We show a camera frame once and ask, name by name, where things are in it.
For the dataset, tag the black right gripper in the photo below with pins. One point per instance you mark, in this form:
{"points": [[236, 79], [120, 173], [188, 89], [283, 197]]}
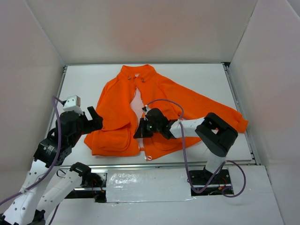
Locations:
{"points": [[145, 128]]}

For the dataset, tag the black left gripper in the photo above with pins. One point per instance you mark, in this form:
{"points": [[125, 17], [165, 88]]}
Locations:
{"points": [[86, 122]]}

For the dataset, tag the orange zip-up jacket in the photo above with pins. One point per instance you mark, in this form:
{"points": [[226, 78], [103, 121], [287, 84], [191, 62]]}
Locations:
{"points": [[120, 122]]}

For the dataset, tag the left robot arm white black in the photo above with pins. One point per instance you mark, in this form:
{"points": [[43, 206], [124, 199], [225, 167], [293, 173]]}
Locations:
{"points": [[33, 204]]}

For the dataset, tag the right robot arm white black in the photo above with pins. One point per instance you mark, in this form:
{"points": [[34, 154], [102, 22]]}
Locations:
{"points": [[214, 132]]}

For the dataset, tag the white foil-taped panel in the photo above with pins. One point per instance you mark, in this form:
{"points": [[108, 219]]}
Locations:
{"points": [[151, 185]]}

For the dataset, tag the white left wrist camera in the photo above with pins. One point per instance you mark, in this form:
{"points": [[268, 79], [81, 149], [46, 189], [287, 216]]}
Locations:
{"points": [[73, 103]]}

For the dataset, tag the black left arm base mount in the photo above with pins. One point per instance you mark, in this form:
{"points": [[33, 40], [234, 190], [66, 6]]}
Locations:
{"points": [[94, 190]]}

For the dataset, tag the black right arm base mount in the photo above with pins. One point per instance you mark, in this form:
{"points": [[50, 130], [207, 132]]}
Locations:
{"points": [[221, 181]]}

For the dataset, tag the aluminium table frame rail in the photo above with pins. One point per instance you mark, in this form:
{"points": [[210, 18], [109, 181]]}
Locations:
{"points": [[210, 80]]}

